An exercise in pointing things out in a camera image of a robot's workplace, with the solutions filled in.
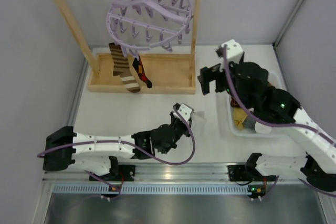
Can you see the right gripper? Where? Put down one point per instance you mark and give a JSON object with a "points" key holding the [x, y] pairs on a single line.
{"points": [[219, 77]]}

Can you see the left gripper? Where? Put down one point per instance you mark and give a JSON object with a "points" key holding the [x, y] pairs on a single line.
{"points": [[181, 124]]}

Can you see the argyle sock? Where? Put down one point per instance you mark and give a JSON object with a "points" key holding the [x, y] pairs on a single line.
{"points": [[233, 103], [139, 68]]}

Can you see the white sock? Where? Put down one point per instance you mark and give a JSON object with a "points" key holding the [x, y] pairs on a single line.
{"points": [[258, 127], [198, 123]]}

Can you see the purple round clip hanger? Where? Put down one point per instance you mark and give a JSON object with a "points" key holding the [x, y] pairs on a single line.
{"points": [[141, 25]]}

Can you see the brown striped sock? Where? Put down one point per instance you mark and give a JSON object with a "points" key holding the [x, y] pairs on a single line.
{"points": [[121, 68]]}

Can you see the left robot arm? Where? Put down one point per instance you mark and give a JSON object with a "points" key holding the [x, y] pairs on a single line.
{"points": [[99, 155]]}

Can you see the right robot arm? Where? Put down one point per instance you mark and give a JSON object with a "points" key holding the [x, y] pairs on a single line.
{"points": [[247, 83]]}

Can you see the wooden hanger rack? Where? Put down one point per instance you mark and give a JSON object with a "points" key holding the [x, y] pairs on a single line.
{"points": [[170, 72]]}

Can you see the white plastic basket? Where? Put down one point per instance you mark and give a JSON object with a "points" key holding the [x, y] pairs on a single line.
{"points": [[225, 116]]}

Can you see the mustard yellow sock in basket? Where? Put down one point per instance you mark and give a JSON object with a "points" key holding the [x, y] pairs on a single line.
{"points": [[239, 116]]}

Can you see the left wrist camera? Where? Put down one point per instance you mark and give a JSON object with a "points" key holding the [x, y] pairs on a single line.
{"points": [[183, 113]]}

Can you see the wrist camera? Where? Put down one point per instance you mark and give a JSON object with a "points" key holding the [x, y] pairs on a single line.
{"points": [[234, 52], [183, 113]]}

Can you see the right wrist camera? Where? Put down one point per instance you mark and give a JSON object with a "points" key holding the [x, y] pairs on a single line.
{"points": [[234, 52]]}

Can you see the aluminium mounting rail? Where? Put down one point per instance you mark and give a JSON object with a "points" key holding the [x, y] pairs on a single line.
{"points": [[161, 173]]}

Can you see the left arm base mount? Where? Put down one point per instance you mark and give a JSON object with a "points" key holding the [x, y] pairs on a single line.
{"points": [[115, 180]]}

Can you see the white slotted cable duct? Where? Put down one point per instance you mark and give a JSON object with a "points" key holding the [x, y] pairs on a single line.
{"points": [[157, 189]]}

